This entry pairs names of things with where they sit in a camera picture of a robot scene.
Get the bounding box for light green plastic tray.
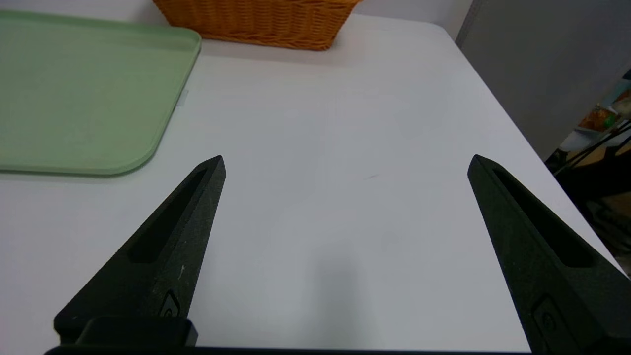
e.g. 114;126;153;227
0;10;202;177

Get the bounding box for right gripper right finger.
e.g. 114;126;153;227
467;154;631;355

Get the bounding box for thin black rods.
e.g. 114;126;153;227
552;118;631;177

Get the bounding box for orange wicker basket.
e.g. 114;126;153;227
152;0;363;52

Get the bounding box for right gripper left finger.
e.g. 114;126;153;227
52;155;226;347

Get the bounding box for orange snack package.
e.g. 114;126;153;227
579;105;619;133

